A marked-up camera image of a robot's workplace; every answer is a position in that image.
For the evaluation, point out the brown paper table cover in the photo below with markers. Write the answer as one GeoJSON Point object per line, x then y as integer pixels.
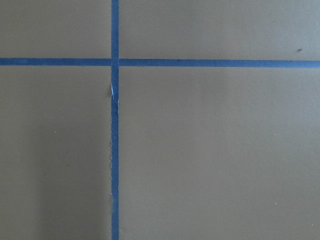
{"type": "Point", "coordinates": [205, 153]}

